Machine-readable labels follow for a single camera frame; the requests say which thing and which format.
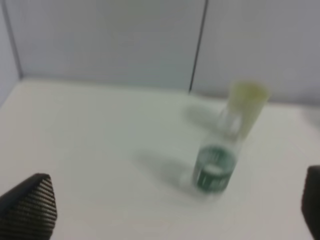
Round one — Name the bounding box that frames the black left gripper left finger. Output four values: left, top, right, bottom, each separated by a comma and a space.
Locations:
0, 173, 58, 240

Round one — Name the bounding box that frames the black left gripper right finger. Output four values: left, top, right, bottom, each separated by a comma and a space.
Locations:
301, 165, 320, 240

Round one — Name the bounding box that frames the clear plastic water bottle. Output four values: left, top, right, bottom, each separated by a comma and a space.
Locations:
192, 107, 243, 195

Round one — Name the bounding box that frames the pale green plastic cup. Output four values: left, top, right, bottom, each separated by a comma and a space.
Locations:
227, 81, 270, 139

